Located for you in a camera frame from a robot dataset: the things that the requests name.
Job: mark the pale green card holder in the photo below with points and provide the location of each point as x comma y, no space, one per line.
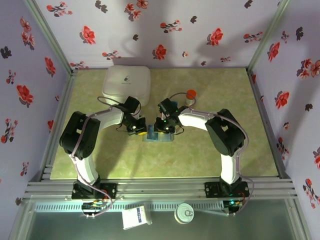
165,138

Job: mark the blue credit card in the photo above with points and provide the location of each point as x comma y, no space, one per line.
175,103
152,133

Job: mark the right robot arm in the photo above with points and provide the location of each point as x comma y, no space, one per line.
225,132

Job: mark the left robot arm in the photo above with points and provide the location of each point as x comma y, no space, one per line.
77,140

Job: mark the pill bottle with orange cap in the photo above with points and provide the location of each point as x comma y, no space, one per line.
191,93

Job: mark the white plastic lidded container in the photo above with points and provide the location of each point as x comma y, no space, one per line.
125,82

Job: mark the silver tin can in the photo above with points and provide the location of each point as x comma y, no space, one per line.
183,213

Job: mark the white box with blue print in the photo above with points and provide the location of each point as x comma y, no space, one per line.
132,217

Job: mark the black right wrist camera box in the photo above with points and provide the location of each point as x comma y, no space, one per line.
167,107

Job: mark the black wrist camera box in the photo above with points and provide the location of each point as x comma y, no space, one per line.
167,107
132,104

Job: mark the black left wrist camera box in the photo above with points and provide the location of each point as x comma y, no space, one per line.
132,104

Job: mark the aluminium enclosure frame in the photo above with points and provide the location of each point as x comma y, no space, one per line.
160,186

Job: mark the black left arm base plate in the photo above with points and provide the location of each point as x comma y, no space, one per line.
110,191

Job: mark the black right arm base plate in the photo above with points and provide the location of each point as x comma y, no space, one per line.
212,190

